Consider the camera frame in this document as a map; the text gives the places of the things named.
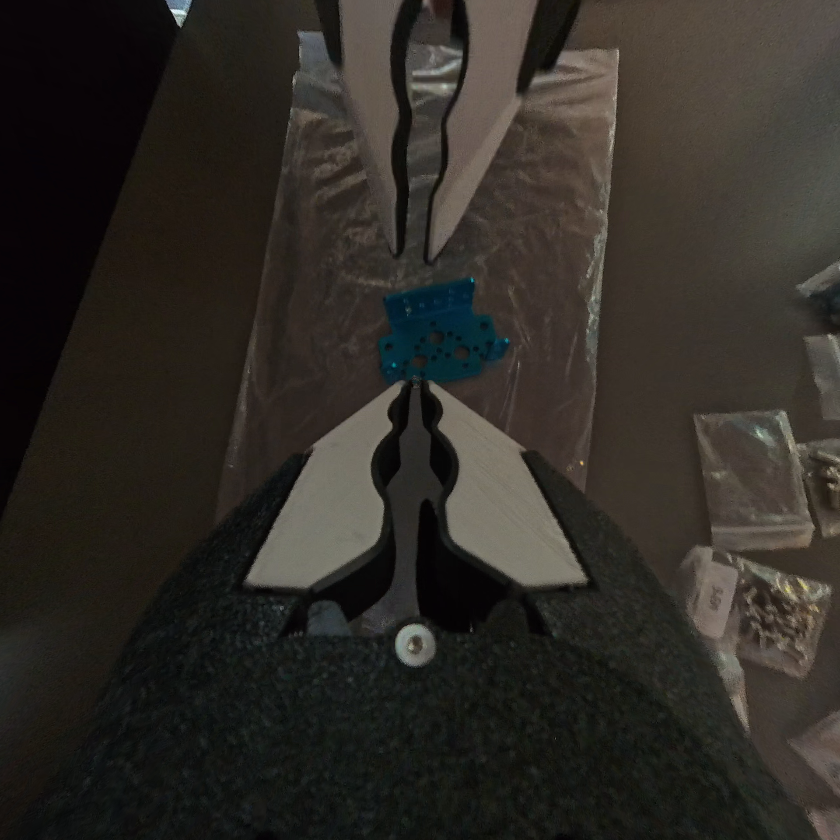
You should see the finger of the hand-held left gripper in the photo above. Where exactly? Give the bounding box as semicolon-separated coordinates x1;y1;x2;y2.
336;0;412;258
423;0;530;265

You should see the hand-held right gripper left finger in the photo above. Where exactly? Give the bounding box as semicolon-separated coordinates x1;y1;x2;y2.
241;384;411;597

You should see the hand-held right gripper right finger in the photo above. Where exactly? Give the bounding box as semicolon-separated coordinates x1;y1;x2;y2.
413;384;590;598

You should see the blue perforated metal bracket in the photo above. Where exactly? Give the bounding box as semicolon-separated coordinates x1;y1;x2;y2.
377;279;513;385

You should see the large clear plastic bag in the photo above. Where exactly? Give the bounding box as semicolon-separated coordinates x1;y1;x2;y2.
217;29;621;526

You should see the pile of small screw bags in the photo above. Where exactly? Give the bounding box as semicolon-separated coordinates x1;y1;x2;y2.
676;259;840;840

